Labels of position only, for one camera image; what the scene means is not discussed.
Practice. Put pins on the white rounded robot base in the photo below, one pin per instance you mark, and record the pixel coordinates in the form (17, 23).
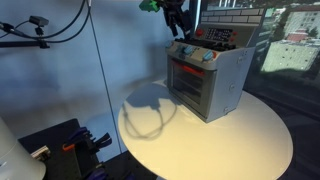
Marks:
(16, 156)

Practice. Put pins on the silver metal connector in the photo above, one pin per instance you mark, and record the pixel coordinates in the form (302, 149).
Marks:
(40, 153)

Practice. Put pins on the grey toy stove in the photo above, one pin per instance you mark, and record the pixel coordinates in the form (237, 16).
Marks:
(226, 80)

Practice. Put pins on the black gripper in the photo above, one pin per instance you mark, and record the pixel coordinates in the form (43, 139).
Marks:
(175, 10)

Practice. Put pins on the black tool holder block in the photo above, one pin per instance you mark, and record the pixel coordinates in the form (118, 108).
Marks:
(60, 160)

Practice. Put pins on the black camera on stand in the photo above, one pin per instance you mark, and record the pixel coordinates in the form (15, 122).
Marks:
(39, 21)

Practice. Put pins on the small blue stove knob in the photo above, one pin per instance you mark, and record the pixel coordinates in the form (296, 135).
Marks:
(169, 44)
(181, 48)

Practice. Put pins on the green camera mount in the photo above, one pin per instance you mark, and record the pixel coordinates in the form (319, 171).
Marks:
(150, 5)

